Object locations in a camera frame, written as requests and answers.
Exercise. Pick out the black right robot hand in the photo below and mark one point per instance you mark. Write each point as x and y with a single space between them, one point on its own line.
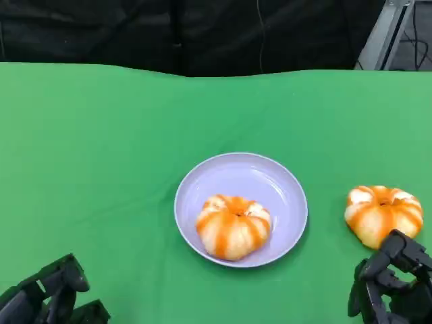
405 253

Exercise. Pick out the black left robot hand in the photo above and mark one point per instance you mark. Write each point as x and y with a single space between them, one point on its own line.
30 300

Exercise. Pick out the orange and white bread roll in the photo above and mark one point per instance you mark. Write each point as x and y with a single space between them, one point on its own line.
381 219
233 233

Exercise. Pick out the green table cloth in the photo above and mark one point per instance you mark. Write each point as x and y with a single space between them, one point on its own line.
101 152

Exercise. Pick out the lilac plate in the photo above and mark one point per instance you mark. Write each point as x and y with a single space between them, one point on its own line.
236 175

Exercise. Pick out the black backdrop curtain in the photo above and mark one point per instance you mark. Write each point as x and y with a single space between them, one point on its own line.
135 33

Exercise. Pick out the grey metal frame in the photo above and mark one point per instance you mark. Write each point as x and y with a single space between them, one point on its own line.
384 37

